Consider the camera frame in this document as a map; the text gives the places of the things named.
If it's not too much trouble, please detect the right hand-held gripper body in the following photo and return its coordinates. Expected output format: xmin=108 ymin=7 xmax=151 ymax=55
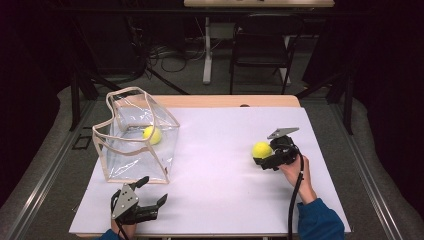
xmin=266 ymin=126 xmax=301 ymax=170

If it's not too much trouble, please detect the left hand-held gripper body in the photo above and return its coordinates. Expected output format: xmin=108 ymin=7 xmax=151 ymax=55
xmin=109 ymin=183 xmax=160 ymax=226

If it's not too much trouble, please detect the yellow tennis ball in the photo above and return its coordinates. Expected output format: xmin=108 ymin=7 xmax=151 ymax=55
xmin=251 ymin=141 xmax=273 ymax=160
xmin=142 ymin=125 xmax=163 ymax=146

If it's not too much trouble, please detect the clear plastic bag beige trim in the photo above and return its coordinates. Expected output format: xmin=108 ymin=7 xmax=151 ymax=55
xmin=92 ymin=86 xmax=181 ymax=185

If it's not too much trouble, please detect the person's right hand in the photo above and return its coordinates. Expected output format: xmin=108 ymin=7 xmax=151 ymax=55
xmin=277 ymin=154 xmax=313 ymax=190

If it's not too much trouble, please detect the person's left hand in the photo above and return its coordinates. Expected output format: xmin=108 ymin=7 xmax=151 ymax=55
xmin=110 ymin=219 xmax=137 ymax=239

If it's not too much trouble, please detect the white table cover sheet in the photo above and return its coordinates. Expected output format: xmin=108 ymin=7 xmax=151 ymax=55
xmin=68 ymin=106 xmax=352 ymax=235

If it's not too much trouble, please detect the black metal stand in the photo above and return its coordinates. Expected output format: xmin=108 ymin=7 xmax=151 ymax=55
xmin=68 ymin=16 xmax=101 ymax=132
xmin=295 ymin=71 xmax=355 ymax=136

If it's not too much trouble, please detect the black tripod leg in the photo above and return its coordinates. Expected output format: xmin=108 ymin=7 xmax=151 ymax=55
xmin=145 ymin=66 xmax=190 ymax=96

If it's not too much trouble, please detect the black folding chair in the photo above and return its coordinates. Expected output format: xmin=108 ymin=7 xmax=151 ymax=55
xmin=229 ymin=13 xmax=305 ymax=96

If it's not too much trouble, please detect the white-legged background desk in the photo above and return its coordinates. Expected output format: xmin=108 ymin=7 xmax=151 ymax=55
xmin=183 ymin=0 xmax=335 ymax=86

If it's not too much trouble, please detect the left hand-held gripper black cable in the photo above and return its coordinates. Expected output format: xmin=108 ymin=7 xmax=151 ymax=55
xmin=113 ymin=219 xmax=131 ymax=240

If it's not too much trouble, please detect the hand-held gripper black cable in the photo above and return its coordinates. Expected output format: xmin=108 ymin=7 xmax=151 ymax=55
xmin=113 ymin=219 xmax=131 ymax=240
xmin=286 ymin=146 xmax=305 ymax=240

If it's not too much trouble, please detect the right hand-held gripper black cable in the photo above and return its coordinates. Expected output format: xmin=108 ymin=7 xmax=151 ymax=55
xmin=286 ymin=146 xmax=305 ymax=240

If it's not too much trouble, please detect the grey metal floor rail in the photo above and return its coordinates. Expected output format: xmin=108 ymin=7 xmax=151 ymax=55
xmin=6 ymin=99 xmax=98 ymax=240
xmin=328 ymin=99 xmax=404 ymax=240

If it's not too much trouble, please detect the bundle of floor cables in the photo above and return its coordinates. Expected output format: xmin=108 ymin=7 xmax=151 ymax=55
xmin=146 ymin=36 xmax=208 ymax=74

